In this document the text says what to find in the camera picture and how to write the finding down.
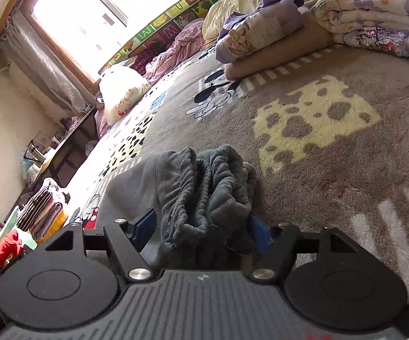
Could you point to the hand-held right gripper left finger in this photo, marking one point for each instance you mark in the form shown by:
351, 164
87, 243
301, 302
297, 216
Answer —
144, 228

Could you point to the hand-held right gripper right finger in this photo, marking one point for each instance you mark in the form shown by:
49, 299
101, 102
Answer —
261, 235

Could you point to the grey sweatpants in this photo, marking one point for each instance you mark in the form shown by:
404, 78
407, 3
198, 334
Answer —
204, 191

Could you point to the stack of folded clothes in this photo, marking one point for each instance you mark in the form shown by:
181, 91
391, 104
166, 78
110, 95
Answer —
47, 219

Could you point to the folded yellow garment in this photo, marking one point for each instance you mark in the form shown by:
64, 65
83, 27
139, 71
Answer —
60, 224

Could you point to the cartoon mouse printed blanket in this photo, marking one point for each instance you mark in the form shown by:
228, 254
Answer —
332, 156

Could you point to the dark desk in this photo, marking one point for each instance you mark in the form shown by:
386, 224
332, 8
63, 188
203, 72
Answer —
66, 148

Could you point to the folded striped garment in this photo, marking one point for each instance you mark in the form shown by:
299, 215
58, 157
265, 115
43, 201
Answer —
34, 207

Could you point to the light green board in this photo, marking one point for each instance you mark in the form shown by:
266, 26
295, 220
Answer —
13, 225

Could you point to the clear plastic box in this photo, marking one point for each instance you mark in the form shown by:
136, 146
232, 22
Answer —
41, 143

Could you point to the red cloth item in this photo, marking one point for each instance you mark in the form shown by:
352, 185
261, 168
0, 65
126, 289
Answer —
8, 248

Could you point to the white plastic bag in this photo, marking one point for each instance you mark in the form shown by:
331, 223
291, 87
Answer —
123, 92

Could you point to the sheer curtain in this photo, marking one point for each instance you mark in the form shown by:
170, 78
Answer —
48, 71

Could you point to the folded purple pink blankets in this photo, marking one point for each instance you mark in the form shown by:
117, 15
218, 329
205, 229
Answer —
296, 51

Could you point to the lilac crumpled bed sheet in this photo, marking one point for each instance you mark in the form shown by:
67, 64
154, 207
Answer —
183, 42

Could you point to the folded purple garment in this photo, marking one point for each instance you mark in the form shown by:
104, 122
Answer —
257, 32

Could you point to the alphabet foam mat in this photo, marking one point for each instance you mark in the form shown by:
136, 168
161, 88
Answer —
169, 24

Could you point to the window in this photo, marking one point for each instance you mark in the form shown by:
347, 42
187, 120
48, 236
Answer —
84, 14

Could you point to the purple cartoon printed cloth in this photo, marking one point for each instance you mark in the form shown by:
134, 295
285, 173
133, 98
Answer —
378, 40

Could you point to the cream quilt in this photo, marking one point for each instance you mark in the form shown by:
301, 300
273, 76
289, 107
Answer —
232, 0

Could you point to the floral pompom quilt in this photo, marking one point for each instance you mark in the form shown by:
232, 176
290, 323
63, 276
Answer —
367, 3

